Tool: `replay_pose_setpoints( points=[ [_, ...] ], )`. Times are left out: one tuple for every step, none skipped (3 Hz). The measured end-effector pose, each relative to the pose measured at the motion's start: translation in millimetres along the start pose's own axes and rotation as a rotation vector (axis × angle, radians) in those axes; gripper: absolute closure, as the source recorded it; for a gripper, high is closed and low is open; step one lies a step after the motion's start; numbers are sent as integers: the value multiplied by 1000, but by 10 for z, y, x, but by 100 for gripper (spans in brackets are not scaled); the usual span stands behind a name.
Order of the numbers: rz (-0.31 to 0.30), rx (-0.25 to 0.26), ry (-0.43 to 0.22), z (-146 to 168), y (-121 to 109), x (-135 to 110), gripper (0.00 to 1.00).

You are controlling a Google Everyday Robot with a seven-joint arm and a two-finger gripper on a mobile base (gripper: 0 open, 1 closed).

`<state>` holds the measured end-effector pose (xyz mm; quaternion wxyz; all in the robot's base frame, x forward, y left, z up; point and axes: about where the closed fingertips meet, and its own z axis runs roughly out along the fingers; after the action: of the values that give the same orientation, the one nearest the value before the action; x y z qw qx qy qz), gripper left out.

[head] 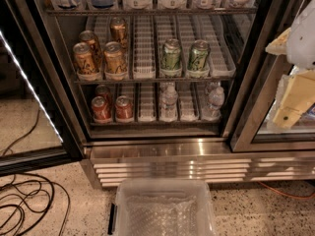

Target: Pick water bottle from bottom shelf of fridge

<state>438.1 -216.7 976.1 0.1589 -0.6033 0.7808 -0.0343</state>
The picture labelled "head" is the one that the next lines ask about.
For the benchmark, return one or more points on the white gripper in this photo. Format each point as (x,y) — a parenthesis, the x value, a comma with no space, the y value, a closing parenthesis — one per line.
(302,42)

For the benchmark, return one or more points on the clear water bottle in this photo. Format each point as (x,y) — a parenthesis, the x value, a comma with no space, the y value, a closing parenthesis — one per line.
(167,104)
(214,100)

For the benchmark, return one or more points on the right glass fridge door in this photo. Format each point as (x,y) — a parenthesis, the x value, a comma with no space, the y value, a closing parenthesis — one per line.
(254,130)

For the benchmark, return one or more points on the stainless steel fridge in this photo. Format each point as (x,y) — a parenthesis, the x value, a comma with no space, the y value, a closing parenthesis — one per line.
(189,147)

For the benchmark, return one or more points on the open glass fridge door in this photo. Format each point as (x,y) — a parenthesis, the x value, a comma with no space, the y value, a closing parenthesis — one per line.
(39,126)

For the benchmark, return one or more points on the green can right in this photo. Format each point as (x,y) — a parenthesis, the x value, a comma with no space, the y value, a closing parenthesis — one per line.
(198,55)

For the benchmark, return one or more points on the green can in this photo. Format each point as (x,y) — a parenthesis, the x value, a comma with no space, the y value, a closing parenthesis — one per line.
(171,57)
(198,55)

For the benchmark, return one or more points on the green can left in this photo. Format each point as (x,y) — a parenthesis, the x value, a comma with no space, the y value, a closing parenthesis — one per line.
(171,57)

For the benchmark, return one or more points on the red soda can front-right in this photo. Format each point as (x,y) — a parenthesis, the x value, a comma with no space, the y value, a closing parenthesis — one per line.
(123,109)

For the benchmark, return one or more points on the gold can front-right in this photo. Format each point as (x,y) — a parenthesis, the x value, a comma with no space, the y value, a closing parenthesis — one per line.
(115,61)

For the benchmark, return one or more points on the gold can rear-right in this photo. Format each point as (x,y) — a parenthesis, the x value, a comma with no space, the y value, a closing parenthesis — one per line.
(119,32)

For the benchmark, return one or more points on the red soda can rear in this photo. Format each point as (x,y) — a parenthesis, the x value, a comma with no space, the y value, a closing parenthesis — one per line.
(103,91)

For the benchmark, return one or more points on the red soda can front-left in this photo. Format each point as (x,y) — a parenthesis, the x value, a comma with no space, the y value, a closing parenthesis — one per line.
(101,110)

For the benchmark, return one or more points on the clear plastic storage bin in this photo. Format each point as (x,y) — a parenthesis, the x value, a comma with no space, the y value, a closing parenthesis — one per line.
(162,207)

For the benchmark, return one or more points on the gold can rear-left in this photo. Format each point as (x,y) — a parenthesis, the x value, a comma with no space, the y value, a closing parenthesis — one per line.
(89,37)

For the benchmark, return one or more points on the gold can front-left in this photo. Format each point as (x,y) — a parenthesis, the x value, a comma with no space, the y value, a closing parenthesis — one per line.
(87,69)

